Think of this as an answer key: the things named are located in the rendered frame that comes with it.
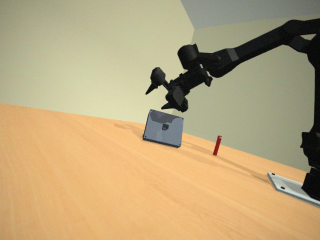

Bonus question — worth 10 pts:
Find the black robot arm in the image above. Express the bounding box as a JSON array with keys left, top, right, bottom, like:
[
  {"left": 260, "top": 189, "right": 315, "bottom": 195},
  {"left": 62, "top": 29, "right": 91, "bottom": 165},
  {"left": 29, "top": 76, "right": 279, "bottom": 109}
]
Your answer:
[{"left": 165, "top": 18, "right": 320, "bottom": 201}]

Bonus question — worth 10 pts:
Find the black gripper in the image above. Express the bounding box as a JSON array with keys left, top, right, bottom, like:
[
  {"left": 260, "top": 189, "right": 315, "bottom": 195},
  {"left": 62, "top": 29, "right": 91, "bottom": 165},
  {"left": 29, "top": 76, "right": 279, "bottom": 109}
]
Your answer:
[{"left": 145, "top": 67, "right": 192, "bottom": 113}]

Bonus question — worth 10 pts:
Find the grey sloped panel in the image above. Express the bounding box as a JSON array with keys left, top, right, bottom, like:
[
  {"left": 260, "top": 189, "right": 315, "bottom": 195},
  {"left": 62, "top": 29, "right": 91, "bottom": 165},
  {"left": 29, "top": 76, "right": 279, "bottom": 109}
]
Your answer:
[{"left": 142, "top": 109, "right": 184, "bottom": 148}]

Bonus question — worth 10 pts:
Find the red peg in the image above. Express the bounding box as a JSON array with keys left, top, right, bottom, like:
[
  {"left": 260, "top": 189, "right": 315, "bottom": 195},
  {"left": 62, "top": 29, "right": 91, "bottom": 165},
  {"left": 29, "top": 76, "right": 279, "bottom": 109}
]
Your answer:
[{"left": 212, "top": 135, "right": 222, "bottom": 156}]

